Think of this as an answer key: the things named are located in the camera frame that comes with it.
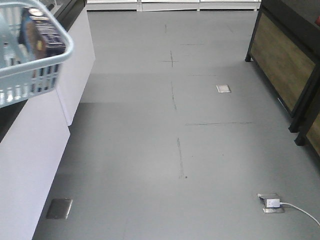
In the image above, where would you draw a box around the near white chest freezer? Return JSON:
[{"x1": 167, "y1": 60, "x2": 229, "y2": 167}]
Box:
[{"x1": 0, "y1": 90, "x2": 70, "y2": 240}]

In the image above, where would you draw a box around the white power adapter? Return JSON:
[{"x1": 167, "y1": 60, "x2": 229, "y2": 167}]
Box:
[{"x1": 264, "y1": 198, "x2": 281, "y2": 208}]

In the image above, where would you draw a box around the open floor socket box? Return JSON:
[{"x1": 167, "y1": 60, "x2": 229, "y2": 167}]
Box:
[{"x1": 257, "y1": 193, "x2": 285, "y2": 214}]

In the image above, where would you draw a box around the dark blue cookie box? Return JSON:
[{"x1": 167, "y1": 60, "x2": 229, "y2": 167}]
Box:
[{"x1": 18, "y1": 7, "x2": 66, "y2": 94}]

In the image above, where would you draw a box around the white chest freezer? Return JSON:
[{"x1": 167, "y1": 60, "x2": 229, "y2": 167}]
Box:
[
  {"x1": 0, "y1": 90, "x2": 70, "y2": 240},
  {"x1": 55, "y1": 0, "x2": 96, "y2": 127}
]

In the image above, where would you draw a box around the light blue shopping basket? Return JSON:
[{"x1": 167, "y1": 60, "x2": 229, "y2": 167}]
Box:
[{"x1": 0, "y1": 0, "x2": 74, "y2": 108}]

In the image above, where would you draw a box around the white supermarket shelf unit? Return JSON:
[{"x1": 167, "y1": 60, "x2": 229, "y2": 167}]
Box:
[{"x1": 86, "y1": 0, "x2": 261, "y2": 12}]

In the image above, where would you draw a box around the dark steel floor plate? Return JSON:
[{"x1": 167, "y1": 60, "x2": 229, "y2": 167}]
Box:
[{"x1": 46, "y1": 198, "x2": 73, "y2": 220}]

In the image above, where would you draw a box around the closed steel floor box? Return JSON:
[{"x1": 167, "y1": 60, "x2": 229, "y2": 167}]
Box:
[{"x1": 216, "y1": 84, "x2": 232, "y2": 93}]

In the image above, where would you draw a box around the black wood-panel display stand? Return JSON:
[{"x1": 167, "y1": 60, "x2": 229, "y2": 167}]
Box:
[{"x1": 245, "y1": 0, "x2": 320, "y2": 133}]

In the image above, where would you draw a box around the white power cable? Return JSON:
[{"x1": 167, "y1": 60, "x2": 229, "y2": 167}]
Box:
[{"x1": 279, "y1": 202, "x2": 320, "y2": 226}]

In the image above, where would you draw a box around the far white chest freezer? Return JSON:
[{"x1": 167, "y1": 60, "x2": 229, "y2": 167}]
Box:
[{"x1": 55, "y1": 0, "x2": 96, "y2": 127}]

